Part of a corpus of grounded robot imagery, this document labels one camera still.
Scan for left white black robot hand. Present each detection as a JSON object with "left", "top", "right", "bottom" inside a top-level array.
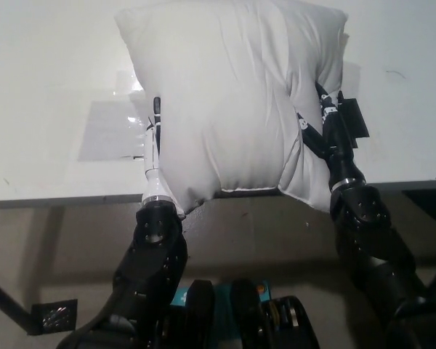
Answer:
[{"left": 141, "top": 96, "right": 169, "bottom": 202}]

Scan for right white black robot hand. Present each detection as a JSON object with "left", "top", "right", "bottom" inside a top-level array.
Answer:
[{"left": 296, "top": 81, "right": 367, "bottom": 190}]

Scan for white square pillow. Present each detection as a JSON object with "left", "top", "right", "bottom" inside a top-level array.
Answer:
[{"left": 114, "top": 4, "right": 350, "bottom": 220}]

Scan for black robot legs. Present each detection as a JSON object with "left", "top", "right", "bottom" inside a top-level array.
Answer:
[{"left": 166, "top": 278, "right": 321, "bottom": 349}]

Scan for large clear plastic sheet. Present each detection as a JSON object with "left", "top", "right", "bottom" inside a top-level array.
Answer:
[{"left": 76, "top": 100, "right": 149, "bottom": 163}]

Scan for black patterned foot plate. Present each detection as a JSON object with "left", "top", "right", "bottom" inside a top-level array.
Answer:
[{"left": 31, "top": 299, "right": 78, "bottom": 334}]

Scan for black diagonal metal bar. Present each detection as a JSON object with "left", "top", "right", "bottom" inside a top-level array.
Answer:
[{"left": 0, "top": 271, "right": 36, "bottom": 323}]

